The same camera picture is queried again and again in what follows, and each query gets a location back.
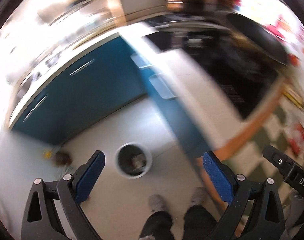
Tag white round trash bin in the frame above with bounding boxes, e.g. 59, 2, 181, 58
114, 142, 153, 179

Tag blue kitchen base cabinets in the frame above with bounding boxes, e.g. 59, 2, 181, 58
12, 37, 211, 157

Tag green white checkered tablecloth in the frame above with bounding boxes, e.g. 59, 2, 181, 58
195, 74, 304, 235

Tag cooking oil bottle yellow cap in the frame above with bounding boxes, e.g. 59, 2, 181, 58
43, 149, 73, 168

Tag right grey slipper shoe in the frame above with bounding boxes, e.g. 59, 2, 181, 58
190, 187, 209, 206

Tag grey slipper shoe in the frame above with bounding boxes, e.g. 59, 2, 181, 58
148, 194, 168, 213
190, 187, 209, 206

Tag left grey slipper shoe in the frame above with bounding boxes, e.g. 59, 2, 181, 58
148, 194, 168, 213

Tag black wok pan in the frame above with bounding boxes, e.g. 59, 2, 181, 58
222, 12, 289, 68

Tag black gas stove top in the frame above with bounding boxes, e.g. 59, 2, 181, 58
144, 15, 286, 119

